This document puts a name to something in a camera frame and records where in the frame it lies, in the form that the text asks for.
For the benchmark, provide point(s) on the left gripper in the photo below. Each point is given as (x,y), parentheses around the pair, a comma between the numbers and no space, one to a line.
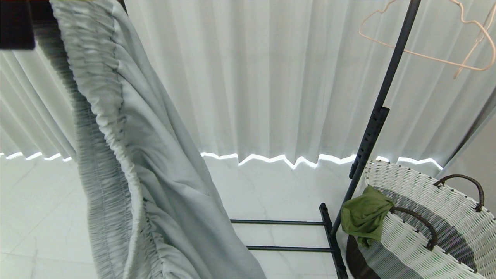
(17,23)

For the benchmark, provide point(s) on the pink clothes hanger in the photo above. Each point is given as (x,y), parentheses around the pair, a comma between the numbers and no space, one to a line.
(484,70)
(457,74)

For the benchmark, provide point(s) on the black clothes rack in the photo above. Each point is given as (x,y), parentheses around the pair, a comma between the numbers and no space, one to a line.
(374,128)

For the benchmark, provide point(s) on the white laundry basket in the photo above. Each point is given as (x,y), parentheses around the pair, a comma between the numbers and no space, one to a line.
(418,182)

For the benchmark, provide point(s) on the white curtain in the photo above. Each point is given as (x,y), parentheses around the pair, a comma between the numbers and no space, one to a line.
(271,77)

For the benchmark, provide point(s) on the green garment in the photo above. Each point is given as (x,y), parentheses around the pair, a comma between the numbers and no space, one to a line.
(364,217)

